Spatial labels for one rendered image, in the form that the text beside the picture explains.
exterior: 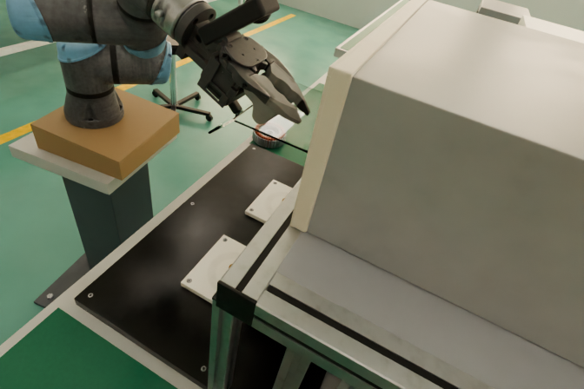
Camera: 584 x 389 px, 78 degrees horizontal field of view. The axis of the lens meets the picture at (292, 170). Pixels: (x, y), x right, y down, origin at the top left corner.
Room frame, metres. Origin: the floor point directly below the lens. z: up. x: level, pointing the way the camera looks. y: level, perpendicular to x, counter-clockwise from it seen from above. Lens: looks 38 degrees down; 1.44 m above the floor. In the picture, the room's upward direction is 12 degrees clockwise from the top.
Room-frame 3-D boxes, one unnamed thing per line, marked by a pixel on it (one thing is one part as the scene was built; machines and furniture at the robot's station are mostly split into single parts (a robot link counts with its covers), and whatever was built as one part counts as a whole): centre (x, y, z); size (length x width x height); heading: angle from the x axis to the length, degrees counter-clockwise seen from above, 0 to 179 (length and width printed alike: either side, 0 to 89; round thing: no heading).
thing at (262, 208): (0.67, 0.00, 0.78); 0.15 x 0.15 x 0.01; 72
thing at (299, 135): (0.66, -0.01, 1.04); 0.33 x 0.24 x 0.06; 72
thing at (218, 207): (0.55, 0.02, 0.76); 0.64 x 0.47 x 0.02; 162
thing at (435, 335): (0.45, -0.27, 1.09); 0.68 x 0.44 x 0.05; 162
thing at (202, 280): (0.44, 0.07, 0.78); 0.15 x 0.15 x 0.01; 72
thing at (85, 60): (0.82, 0.57, 0.99); 0.13 x 0.12 x 0.14; 118
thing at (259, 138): (1.00, 0.10, 0.77); 0.11 x 0.11 x 0.04
